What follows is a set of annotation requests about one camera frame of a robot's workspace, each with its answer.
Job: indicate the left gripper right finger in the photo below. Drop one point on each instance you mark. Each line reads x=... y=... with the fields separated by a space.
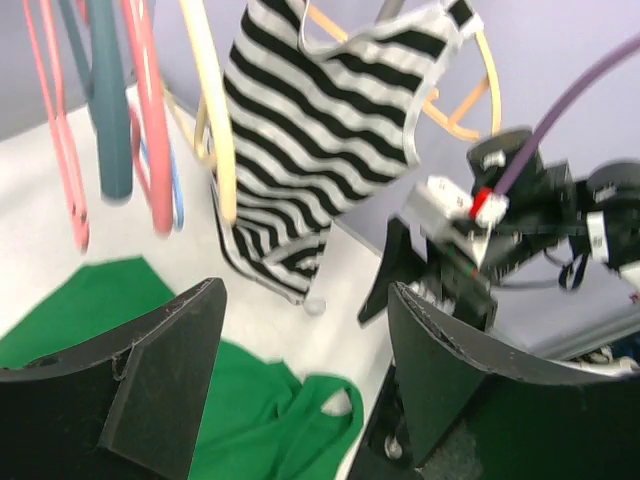
x=477 y=408

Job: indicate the white clothes rack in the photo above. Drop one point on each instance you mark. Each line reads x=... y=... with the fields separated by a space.
x=389 y=10

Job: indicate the cream yellow hanger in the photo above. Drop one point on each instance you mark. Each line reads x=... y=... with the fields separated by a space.
x=222 y=161

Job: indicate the green tank top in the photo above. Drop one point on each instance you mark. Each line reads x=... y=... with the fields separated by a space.
x=259 y=422

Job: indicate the teal hanger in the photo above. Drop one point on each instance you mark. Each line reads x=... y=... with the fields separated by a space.
x=103 y=82

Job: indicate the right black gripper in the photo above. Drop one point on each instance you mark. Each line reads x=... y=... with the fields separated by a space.
x=446 y=277

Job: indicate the striped black white tank top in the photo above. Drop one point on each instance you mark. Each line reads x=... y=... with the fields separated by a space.
x=319 y=127

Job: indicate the orange hanger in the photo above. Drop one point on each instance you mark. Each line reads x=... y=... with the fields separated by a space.
x=450 y=123

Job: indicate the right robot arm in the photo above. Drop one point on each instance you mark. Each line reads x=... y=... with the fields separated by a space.
x=598 y=216

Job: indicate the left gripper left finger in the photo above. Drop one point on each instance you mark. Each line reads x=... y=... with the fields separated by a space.
x=126 y=404

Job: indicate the light blue wire hanger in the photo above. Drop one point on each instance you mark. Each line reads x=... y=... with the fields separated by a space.
x=178 y=203

